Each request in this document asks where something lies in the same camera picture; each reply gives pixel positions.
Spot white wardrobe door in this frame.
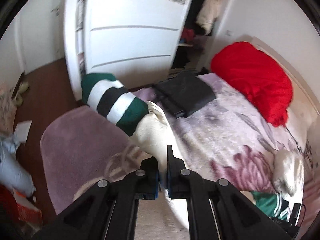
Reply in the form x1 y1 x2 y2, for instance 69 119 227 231
64 0 200 100

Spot folded black clothes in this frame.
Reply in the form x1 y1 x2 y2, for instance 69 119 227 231
153 72 216 118

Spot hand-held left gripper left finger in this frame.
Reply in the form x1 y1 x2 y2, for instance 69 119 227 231
32 158 160 240

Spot cream hanging clothes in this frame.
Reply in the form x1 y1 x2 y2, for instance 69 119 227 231
196 0 227 36

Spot row of small trinkets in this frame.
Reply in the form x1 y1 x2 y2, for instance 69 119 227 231
302 137 318 173

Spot white paper sheet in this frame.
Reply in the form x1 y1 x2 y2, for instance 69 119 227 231
14 120 33 142

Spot red garment in closet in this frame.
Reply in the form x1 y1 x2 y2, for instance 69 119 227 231
180 29 196 42

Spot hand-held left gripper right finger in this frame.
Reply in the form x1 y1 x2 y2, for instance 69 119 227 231
166 145 293 240

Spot red cloth bundle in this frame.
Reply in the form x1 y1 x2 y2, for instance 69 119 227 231
210 41 293 127

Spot light blue cloth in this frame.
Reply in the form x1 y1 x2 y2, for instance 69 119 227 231
0 132 36 197

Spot floral plush blanket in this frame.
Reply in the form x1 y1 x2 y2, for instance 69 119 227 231
40 73 307 217

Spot cream fluffy garment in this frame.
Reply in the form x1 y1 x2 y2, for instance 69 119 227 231
272 149 304 197

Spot orange box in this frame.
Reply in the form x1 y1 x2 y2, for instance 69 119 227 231
0 185 43 227

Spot green jacket with cream sleeves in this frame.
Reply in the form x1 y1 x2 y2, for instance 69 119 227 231
74 73 292 240

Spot floral fabric item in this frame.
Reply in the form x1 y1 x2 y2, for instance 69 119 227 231
0 84 18 134

